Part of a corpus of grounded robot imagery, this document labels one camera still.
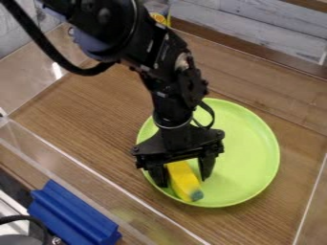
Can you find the clear acrylic enclosure wall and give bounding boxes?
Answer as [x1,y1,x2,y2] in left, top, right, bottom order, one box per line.
[0,108,210,245]

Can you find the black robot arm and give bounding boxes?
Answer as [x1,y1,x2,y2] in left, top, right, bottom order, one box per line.
[39,0,225,188]

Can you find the yellow labelled tin can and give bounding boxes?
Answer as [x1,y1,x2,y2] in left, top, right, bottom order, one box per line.
[151,12,171,27]

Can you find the yellow toy banana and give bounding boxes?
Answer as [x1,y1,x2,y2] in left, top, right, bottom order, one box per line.
[166,161,205,202]

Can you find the green round plate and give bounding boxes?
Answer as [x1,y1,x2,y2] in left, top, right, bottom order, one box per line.
[142,98,281,208]

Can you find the black cable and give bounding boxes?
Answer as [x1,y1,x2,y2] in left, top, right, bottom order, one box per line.
[0,215,44,245]

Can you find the blue plastic clamp block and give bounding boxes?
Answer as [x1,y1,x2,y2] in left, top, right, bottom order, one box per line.
[28,180,122,245]

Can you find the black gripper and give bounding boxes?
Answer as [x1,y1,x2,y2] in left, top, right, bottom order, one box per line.
[133,125,225,188]

